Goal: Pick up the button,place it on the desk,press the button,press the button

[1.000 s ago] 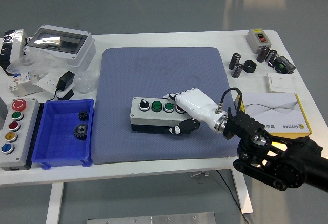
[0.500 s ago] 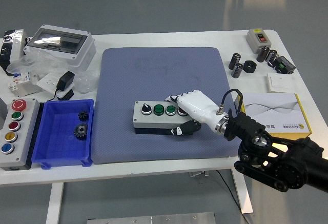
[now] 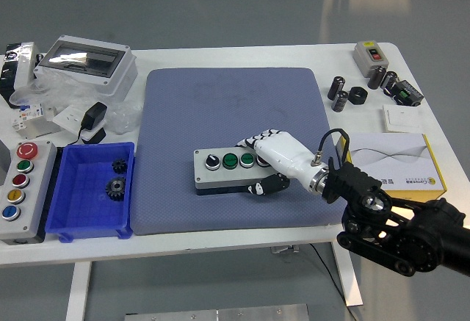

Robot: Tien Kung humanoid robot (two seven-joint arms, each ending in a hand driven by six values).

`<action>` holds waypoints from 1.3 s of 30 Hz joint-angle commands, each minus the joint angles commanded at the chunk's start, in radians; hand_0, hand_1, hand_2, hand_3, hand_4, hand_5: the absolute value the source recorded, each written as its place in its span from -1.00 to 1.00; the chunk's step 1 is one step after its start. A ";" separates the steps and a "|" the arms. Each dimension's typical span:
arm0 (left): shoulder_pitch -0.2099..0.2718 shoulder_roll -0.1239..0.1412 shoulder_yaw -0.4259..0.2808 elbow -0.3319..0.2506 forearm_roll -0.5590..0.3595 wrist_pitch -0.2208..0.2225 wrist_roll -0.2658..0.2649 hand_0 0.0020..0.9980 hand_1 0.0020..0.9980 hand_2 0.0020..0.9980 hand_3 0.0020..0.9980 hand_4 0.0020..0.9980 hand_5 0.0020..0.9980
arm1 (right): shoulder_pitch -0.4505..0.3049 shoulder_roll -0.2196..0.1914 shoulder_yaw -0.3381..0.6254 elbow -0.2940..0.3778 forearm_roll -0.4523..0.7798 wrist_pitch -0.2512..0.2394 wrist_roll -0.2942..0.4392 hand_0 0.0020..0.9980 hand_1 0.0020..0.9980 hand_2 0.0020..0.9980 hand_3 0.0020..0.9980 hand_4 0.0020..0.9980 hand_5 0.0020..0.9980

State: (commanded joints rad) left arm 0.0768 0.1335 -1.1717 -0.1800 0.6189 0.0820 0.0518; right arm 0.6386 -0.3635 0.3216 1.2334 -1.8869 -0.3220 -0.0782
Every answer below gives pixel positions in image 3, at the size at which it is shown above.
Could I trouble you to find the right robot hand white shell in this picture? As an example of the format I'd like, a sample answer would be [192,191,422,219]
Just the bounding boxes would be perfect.
[234,128,327,197]

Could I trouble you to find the grey four-button control box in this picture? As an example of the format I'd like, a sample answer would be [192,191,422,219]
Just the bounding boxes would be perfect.
[193,147,280,196]

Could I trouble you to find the grey five-button control station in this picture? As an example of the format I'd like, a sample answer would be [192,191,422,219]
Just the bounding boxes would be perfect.
[0,140,59,245]

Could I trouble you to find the black hex nut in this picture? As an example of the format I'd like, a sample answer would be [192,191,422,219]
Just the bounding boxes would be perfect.
[347,86,369,106]

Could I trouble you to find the blue-grey padded mat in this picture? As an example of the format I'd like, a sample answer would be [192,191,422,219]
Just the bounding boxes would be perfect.
[130,66,350,237]

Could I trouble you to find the white and yellow carton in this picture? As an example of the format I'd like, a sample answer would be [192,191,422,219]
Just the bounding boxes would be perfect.
[336,132,448,200]

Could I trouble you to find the black module with green terminal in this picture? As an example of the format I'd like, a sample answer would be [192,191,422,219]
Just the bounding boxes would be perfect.
[383,79,425,107]

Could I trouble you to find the white table leg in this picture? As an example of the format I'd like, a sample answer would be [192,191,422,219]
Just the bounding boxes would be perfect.
[331,240,364,307]
[65,261,93,321]

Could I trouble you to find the large black bevel gear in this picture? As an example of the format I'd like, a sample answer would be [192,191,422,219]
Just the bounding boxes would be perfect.
[104,176,128,201]

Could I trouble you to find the silver metal plate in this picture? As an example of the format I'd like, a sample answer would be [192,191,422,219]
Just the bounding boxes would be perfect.
[123,303,310,321]

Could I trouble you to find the black power adapter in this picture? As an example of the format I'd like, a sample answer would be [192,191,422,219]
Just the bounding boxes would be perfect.
[79,101,109,131]

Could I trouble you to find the blue plastic bin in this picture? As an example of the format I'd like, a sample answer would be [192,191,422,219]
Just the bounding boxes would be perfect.
[44,141,136,243]

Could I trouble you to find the clear plastic bag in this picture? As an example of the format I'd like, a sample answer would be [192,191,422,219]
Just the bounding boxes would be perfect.
[9,74,144,134]

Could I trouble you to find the white circuit breaker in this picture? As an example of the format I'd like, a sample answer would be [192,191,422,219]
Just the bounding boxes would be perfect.
[10,102,62,140]

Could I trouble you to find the grey metal table bracket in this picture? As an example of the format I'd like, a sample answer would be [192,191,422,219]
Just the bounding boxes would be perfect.
[270,245,300,256]

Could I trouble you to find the white wall switch plate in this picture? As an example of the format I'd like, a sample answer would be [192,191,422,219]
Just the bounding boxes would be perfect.
[381,104,423,134]

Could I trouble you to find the grey two-button switch box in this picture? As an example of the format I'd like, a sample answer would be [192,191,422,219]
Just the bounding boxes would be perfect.
[352,40,390,79]

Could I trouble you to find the black cable under table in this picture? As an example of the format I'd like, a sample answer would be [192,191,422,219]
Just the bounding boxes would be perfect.
[307,242,364,321]

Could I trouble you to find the grey enclosure with clear lid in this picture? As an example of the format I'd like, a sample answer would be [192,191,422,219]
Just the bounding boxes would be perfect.
[32,35,139,98]

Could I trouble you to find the thin black adapter cord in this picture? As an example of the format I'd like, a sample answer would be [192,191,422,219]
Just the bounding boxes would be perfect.
[68,126,84,145]

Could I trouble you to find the white wall socket plate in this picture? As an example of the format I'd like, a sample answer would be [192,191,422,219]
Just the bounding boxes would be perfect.
[52,104,107,142]

